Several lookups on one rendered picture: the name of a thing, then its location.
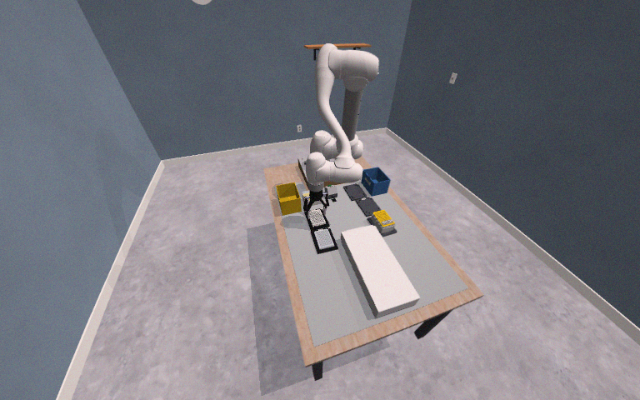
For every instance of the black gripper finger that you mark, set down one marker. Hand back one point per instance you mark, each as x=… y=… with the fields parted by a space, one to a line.
x=306 y=206
x=323 y=203

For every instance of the blue open-top bin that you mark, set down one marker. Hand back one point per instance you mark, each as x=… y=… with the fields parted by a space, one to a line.
x=375 y=181

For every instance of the yellow open-top bin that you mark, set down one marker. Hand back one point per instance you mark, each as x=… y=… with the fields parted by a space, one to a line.
x=289 y=198

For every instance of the grey bench mat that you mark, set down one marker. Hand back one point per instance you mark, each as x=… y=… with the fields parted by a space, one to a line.
x=333 y=299

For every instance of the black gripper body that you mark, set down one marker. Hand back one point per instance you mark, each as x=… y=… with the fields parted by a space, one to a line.
x=315 y=195

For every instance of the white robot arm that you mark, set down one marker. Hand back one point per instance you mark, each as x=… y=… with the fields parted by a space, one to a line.
x=358 y=68

